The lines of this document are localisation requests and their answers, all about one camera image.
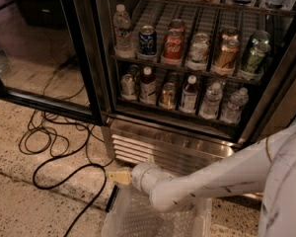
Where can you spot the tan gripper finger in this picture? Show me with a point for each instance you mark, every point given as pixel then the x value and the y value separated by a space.
pixel 120 177

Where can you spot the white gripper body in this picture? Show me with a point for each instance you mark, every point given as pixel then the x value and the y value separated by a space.
pixel 137 176

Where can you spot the silver 7up can front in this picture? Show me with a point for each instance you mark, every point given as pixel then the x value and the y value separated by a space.
pixel 128 91

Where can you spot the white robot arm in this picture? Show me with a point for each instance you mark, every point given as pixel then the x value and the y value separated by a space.
pixel 267 167

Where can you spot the gold can bottom front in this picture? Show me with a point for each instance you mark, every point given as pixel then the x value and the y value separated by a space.
pixel 168 96

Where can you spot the dark can bottom rear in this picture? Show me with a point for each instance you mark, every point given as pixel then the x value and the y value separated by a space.
pixel 174 78

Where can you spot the silver can rear bottom shelf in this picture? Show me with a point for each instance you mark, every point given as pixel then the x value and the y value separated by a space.
pixel 134 71

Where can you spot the stainless steel fridge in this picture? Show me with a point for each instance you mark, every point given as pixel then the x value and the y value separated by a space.
pixel 183 143

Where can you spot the blue pepsi can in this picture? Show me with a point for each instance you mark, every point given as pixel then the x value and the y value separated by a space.
pixel 147 49

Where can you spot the red coca-cola can front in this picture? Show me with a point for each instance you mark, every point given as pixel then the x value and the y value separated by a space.
pixel 173 47

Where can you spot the red coca-cola can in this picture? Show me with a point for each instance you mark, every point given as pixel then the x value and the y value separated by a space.
pixel 173 47
pixel 177 24

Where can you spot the clear water bottle middle shelf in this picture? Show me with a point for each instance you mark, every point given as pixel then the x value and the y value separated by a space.
pixel 122 32

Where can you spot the white green soda can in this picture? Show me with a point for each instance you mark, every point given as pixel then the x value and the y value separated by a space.
pixel 198 52

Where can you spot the gold soda can front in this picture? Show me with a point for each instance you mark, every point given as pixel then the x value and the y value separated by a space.
pixel 224 62

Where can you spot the gold soda can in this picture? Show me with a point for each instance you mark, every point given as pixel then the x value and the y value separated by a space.
pixel 224 62
pixel 229 34

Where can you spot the red coca-cola can rear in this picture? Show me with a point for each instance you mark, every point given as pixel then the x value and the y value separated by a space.
pixel 177 24

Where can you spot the green soda can front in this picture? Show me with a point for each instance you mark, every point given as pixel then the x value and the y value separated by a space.
pixel 253 61

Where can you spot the gold soda can rear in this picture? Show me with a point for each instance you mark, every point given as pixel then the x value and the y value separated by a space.
pixel 229 34

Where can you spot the green soda can rear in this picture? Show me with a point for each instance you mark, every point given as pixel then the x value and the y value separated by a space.
pixel 259 36

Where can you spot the clear plastic bin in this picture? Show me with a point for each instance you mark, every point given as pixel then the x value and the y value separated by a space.
pixel 119 203

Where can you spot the bubble wrap sheet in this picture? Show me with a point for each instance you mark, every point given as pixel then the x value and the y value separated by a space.
pixel 142 220

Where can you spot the brown tea bottle right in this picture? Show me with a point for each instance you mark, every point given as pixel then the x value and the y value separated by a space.
pixel 189 95

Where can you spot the brown tea bottle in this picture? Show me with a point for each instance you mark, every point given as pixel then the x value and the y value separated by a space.
pixel 189 95
pixel 148 86

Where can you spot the clear water bottle bottom left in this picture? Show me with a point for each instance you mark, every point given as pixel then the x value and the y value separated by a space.
pixel 210 105

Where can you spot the clear water bottle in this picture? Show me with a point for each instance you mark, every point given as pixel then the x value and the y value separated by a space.
pixel 232 110
pixel 210 105

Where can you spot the brown tea bottle left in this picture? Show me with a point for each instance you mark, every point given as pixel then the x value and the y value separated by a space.
pixel 148 86

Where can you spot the clear water bottle bottom right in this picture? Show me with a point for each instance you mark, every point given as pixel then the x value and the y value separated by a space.
pixel 232 110

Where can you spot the dark cabinet behind door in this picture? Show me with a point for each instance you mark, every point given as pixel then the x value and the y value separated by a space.
pixel 42 13

